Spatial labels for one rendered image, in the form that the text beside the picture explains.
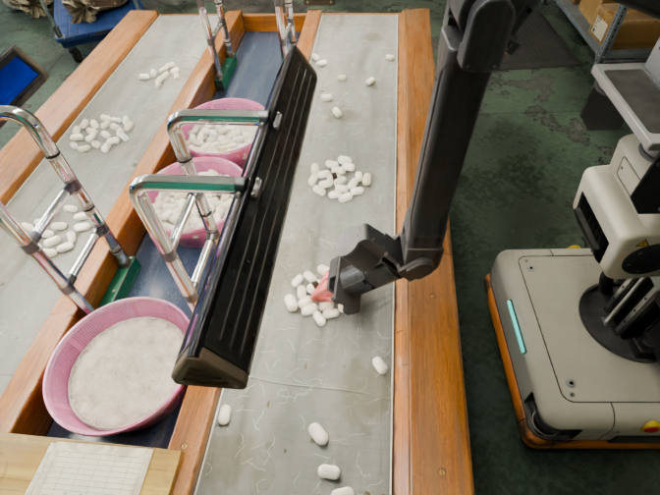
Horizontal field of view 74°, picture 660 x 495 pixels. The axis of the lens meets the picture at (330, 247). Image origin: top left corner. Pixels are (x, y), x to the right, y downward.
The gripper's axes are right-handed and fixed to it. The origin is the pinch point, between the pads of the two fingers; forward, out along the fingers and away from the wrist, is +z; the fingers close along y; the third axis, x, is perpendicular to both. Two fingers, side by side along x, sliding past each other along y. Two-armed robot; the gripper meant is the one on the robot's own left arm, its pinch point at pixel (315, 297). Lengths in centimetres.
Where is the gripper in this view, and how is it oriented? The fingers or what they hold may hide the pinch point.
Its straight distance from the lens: 87.4
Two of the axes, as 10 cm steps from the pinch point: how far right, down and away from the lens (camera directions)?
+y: -1.2, 7.7, -6.3
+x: 6.8, 5.2, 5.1
